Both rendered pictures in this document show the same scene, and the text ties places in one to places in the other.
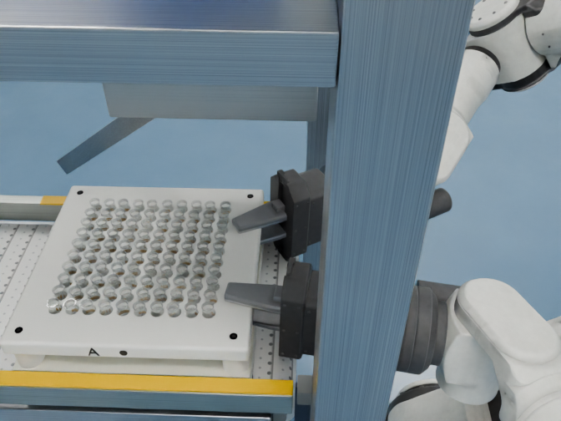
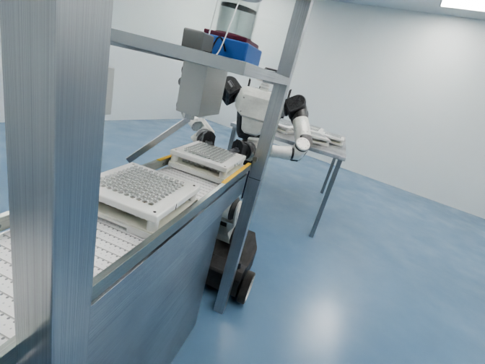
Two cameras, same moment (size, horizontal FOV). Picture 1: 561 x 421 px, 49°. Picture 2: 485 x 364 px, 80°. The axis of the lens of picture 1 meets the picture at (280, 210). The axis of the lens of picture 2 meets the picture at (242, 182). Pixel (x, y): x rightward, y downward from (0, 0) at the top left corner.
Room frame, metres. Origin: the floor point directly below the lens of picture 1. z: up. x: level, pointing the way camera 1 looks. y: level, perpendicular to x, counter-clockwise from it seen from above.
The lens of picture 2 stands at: (0.10, 1.27, 1.31)
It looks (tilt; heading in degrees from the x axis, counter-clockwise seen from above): 20 degrees down; 281
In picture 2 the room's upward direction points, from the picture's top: 15 degrees clockwise
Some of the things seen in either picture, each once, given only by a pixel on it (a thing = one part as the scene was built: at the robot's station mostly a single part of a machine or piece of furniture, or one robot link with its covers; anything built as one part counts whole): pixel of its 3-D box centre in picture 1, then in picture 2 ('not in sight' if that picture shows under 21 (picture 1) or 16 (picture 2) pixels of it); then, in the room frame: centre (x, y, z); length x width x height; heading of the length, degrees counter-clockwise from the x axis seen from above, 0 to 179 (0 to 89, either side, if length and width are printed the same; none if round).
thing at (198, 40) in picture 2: not in sight; (199, 42); (0.54, 0.32, 1.36); 0.10 x 0.07 x 0.06; 88
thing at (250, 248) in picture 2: not in sight; (224, 240); (0.45, -0.46, 0.19); 0.64 x 0.52 x 0.33; 88
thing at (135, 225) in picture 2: not in sight; (140, 203); (0.50, 0.61, 0.90); 0.24 x 0.24 x 0.02; 89
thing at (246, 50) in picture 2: not in sight; (229, 49); (0.52, 0.09, 1.37); 0.21 x 0.20 x 0.09; 178
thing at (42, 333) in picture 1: (149, 261); (210, 154); (0.48, 0.15, 0.95); 0.25 x 0.24 x 0.02; 178
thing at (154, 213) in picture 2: not in sight; (141, 187); (0.50, 0.61, 0.95); 0.25 x 0.24 x 0.02; 179
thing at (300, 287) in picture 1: (341, 319); (241, 152); (0.40, -0.06, 0.95); 0.12 x 0.10 x 0.13; 80
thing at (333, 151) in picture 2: not in sight; (297, 132); (0.28, -2.12, 0.82); 1.50 x 1.10 x 0.04; 87
